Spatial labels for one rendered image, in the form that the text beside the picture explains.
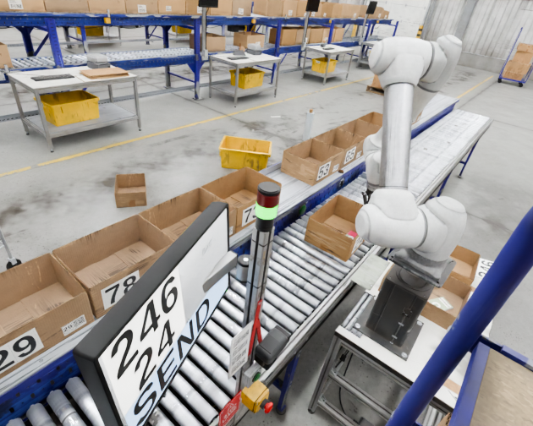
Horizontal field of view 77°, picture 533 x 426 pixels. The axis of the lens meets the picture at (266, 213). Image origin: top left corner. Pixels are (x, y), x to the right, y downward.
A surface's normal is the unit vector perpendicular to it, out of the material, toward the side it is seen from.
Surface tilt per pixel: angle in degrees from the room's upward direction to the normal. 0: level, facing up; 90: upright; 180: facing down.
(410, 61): 61
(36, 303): 2
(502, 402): 0
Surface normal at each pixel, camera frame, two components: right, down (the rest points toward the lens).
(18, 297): 0.77, 0.41
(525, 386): 0.11, -0.82
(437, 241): 0.07, 0.55
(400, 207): 0.12, -0.04
